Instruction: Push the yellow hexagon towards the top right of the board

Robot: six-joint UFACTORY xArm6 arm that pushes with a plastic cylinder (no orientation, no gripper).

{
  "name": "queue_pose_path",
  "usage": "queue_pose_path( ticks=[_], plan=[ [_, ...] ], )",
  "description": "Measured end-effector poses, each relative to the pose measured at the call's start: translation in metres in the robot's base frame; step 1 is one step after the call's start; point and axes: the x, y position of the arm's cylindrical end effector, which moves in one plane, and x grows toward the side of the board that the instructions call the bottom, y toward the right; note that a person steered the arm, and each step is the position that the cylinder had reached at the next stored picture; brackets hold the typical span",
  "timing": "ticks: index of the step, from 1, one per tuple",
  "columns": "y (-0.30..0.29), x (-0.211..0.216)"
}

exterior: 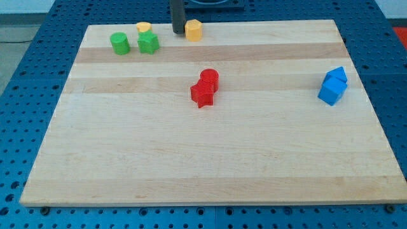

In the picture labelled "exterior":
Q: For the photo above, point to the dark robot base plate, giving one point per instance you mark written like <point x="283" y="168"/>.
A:
<point x="213" y="4"/>

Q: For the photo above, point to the green cylinder block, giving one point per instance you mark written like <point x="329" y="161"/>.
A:
<point x="120" y="44"/>

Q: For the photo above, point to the blue triangle block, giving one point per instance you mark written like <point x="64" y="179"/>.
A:
<point x="338" y="73"/>

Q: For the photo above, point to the yellow hexagon block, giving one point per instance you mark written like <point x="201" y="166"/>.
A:
<point x="193" y="30"/>

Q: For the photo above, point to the red star block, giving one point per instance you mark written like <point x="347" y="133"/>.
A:
<point x="202" y="93"/>

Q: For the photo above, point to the red object at right edge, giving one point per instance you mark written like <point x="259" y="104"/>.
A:
<point x="401" y="32"/>

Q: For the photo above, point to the red cylinder block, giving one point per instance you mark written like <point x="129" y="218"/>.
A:
<point x="210" y="76"/>

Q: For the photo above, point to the green star block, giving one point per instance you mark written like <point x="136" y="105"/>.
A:
<point x="148" y="42"/>

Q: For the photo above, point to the light wooden board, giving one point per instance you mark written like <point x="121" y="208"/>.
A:
<point x="125" y="131"/>

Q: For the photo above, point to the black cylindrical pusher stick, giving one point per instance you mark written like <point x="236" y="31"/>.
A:
<point x="178" y="16"/>

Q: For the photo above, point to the yellow cylinder block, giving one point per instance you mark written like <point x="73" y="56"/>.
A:
<point x="143" y="27"/>

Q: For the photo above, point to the blue cube block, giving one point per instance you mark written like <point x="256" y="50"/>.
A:
<point x="332" y="91"/>

